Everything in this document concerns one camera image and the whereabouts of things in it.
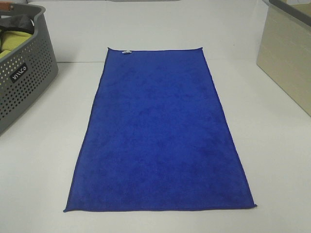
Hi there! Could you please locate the beige storage box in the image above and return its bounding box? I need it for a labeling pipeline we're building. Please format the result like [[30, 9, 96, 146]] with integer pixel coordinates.
[[257, 0, 311, 114]]

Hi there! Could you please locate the black cloth in basket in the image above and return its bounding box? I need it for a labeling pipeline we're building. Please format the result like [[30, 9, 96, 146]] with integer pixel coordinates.
[[0, 14, 35, 36]]

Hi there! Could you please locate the grey perforated plastic basket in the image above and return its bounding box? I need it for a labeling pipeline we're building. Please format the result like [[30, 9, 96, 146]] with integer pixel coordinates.
[[0, 2, 58, 133]]

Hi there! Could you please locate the yellow-green towel in basket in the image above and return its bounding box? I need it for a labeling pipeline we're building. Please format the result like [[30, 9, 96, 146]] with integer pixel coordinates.
[[0, 31, 32, 58]]

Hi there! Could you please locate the blue microfiber towel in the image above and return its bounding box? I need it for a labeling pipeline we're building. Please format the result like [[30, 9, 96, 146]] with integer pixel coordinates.
[[65, 48, 256, 212]]

